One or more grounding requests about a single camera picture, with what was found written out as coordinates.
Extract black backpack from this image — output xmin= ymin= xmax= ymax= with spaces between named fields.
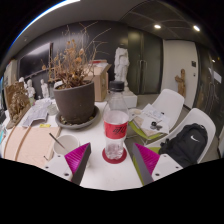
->
xmin=158 ymin=122 xmax=209 ymax=168

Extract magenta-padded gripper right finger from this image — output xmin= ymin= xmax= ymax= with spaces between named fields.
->
xmin=131 ymin=142 xmax=184 ymax=186

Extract light plywood panel with strips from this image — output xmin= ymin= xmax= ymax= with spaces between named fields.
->
xmin=2 ymin=125 xmax=63 ymax=170

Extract white cabinet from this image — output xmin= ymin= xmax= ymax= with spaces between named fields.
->
xmin=3 ymin=59 xmax=20 ymax=88

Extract stack of papers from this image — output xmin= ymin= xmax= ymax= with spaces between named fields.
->
xmin=131 ymin=103 xmax=171 ymax=136

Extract large ceiling light panel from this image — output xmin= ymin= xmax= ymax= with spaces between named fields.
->
xmin=13 ymin=0 xmax=82 ymax=38

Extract clear red-labelled drink bottle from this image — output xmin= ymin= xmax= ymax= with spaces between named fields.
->
xmin=102 ymin=80 xmax=130 ymax=161

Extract black wall screen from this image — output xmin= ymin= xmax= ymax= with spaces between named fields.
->
xmin=18 ymin=42 xmax=54 ymax=80

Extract thin stirrer in mug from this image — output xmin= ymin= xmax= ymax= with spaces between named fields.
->
xmin=48 ymin=132 xmax=67 ymax=150

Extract dark double door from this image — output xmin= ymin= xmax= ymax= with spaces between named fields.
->
xmin=128 ymin=29 xmax=165 ymax=95

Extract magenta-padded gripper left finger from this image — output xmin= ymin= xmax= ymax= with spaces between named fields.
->
xmin=43 ymin=142 xmax=92 ymax=186

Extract flat round red coaster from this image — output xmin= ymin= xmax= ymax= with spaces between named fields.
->
xmin=101 ymin=147 xmax=128 ymax=165

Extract wooden figure sculpture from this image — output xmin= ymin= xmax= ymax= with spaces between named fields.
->
xmin=174 ymin=68 xmax=187 ymax=99

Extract large white plaster statue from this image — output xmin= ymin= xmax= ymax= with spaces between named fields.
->
xmin=113 ymin=43 xmax=139 ymax=110

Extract white chair with backpack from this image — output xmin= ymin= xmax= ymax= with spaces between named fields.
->
xmin=133 ymin=107 xmax=217 ymax=186

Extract dried plant in grey pot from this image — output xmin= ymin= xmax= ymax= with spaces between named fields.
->
xmin=41 ymin=21 xmax=113 ymax=126

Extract printed newspaper sheets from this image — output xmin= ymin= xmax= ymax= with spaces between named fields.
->
xmin=22 ymin=98 xmax=54 ymax=128

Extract small white plaster statue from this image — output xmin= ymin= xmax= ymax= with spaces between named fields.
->
xmin=26 ymin=78 xmax=36 ymax=100
xmin=18 ymin=76 xmax=28 ymax=91
xmin=39 ymin=78 xmax=51 ymax=100

